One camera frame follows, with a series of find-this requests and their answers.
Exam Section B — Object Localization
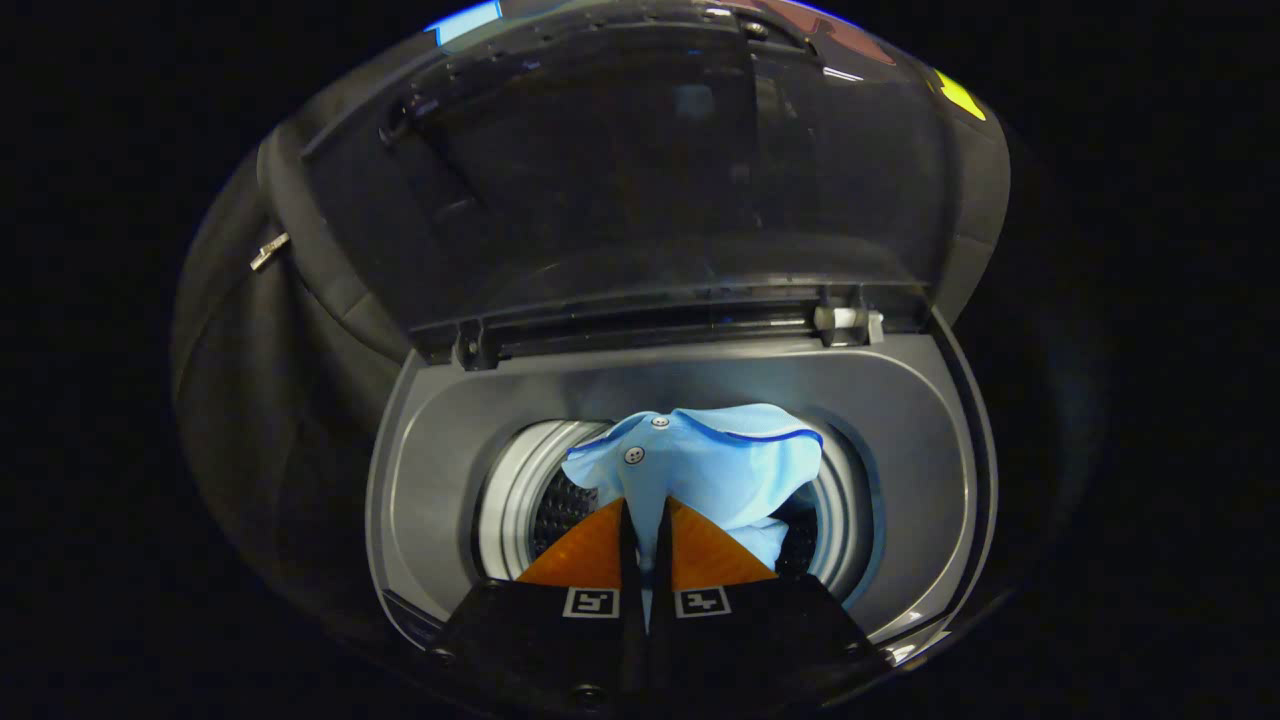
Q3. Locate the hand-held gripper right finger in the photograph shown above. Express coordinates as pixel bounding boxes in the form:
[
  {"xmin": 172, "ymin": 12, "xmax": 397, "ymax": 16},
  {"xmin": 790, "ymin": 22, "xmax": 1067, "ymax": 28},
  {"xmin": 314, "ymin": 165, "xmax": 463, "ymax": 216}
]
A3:
[{"xmin": 645, "ymin": 497, "xmax": 893, "ymax": 713}]

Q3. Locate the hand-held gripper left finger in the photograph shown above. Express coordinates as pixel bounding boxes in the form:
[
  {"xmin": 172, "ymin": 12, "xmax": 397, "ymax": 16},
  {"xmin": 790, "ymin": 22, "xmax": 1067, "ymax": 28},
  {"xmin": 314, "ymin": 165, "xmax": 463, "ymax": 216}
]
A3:
[{"xmin": 428, "ymin": 497, "xmax": 647, "ymax": 717}]

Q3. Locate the light blue polo shirt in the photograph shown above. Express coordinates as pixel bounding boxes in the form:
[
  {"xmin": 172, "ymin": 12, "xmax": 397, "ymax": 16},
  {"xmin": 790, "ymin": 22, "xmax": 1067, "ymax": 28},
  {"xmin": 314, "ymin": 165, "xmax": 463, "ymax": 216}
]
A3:
[{"xmin": 562, "ymin": 403, "xmax": 824, "ymax": 631}]

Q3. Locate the dark transparent washing machine lid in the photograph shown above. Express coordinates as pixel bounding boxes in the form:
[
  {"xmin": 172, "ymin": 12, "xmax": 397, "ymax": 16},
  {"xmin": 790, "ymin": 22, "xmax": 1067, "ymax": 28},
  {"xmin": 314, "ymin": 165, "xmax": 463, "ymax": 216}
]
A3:
[{"xmin": 258, "ymin": 0, "xmax": 1013, "ymax": 373}]

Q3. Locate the black backdrop cloth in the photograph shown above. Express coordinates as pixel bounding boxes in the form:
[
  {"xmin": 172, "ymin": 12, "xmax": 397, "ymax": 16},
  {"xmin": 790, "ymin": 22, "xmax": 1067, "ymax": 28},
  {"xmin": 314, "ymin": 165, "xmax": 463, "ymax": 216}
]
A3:
[{"xmin": 170, "ymin": 0, "xmax": 1016, "ymax": 641}]

